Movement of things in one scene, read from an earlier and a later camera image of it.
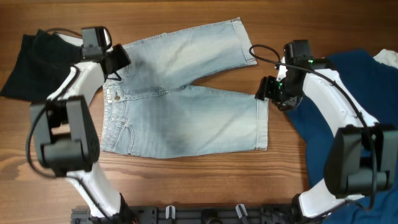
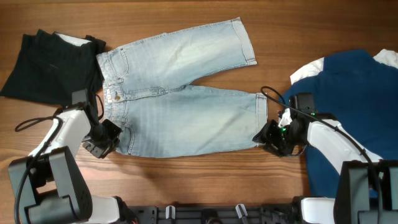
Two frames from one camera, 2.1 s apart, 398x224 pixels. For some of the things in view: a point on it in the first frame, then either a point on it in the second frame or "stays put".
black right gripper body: [267, 90] → [270, 140]
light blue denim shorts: [148, 111] stays put
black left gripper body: [119, 57] → [102, 140]
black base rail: [202, 214] stays put
